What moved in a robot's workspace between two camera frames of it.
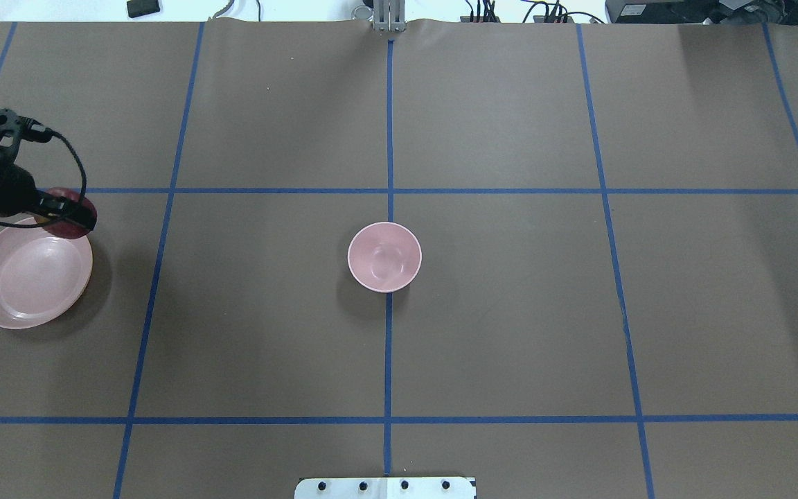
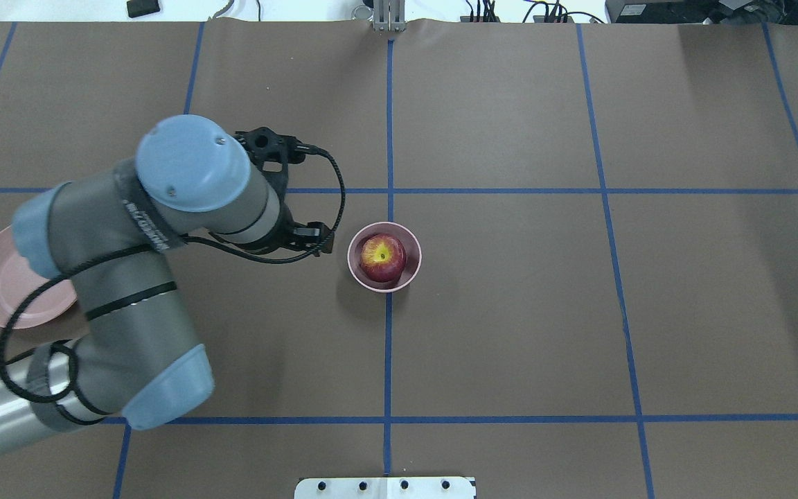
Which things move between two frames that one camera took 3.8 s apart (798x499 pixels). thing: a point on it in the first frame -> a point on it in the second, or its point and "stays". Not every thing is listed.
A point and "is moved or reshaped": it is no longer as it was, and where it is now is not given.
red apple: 65,229 is moved or reshaped
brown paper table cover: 630,285 stays
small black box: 140,7 stays
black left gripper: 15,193 -> 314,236
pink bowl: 384,257 stays
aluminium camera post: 389,15 stays
